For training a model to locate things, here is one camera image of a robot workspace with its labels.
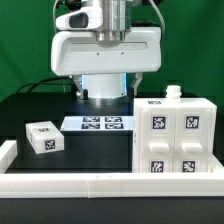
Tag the flat white tag board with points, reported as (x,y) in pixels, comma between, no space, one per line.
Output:
(97,123)

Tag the white cabinet body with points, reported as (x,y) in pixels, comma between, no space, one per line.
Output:
(174,100)

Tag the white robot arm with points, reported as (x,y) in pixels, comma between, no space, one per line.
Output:
(117,22)

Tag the small white tagged box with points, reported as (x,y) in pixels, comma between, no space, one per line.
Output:
(44,137)

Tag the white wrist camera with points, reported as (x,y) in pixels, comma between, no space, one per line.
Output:
(87,18)

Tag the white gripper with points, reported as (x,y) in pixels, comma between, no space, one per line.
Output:
(79,53)

